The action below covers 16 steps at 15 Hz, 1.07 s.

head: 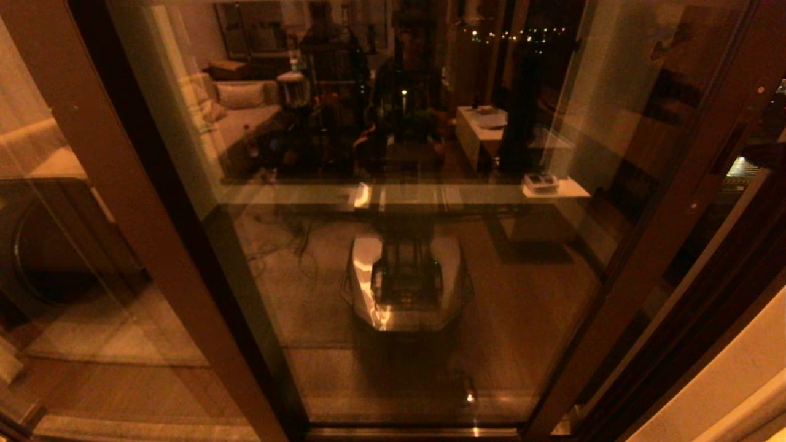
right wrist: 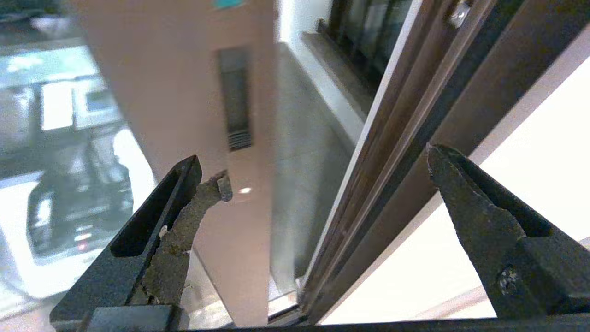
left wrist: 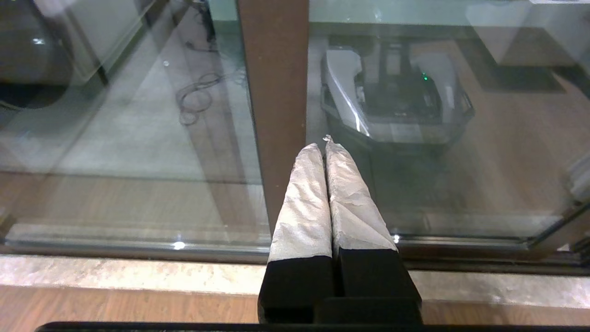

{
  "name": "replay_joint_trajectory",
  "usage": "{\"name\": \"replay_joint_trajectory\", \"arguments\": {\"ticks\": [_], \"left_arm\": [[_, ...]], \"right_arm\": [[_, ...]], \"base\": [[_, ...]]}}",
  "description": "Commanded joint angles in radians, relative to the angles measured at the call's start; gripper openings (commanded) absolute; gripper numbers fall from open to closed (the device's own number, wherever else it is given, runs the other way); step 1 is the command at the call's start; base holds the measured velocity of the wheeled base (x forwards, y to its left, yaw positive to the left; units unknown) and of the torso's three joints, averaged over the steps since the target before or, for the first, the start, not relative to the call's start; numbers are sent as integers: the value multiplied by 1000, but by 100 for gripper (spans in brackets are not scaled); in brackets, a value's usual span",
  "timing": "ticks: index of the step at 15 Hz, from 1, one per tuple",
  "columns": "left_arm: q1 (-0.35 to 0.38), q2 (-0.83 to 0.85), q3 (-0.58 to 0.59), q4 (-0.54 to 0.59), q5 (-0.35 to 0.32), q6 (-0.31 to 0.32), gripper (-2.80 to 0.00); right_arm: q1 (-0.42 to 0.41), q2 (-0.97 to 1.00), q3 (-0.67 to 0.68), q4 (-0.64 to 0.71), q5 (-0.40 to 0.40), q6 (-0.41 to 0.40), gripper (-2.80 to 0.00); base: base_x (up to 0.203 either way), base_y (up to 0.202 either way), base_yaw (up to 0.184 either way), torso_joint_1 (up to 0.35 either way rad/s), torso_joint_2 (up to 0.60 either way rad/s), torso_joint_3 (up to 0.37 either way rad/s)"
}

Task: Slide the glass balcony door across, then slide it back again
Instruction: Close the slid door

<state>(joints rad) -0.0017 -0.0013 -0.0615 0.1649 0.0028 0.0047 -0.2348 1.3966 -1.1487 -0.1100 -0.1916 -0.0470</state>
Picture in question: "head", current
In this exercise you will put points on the brown framed sliding glass door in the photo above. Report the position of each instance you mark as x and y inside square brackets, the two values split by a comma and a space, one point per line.
[638, 276]

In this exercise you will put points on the brown framed fixed glass panel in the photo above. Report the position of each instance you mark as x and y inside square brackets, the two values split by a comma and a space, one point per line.
[138, 202]

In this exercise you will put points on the black railing wall bracket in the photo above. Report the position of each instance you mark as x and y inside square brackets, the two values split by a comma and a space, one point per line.
[575, 46]
[660, 50]

